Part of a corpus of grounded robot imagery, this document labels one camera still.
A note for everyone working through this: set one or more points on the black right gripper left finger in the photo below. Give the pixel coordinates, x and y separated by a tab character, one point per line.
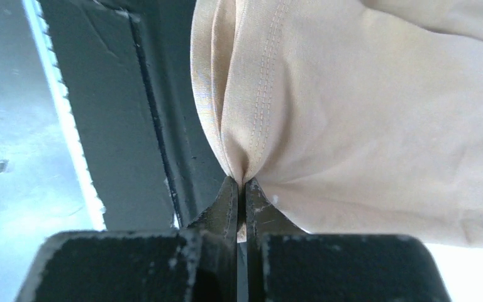
195	263

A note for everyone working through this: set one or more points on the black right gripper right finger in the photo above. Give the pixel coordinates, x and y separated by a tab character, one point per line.
284	263

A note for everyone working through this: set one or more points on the beige t shirt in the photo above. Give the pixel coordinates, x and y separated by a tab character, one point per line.
354	116

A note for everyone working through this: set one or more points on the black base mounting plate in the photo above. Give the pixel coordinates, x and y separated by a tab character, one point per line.
124	74

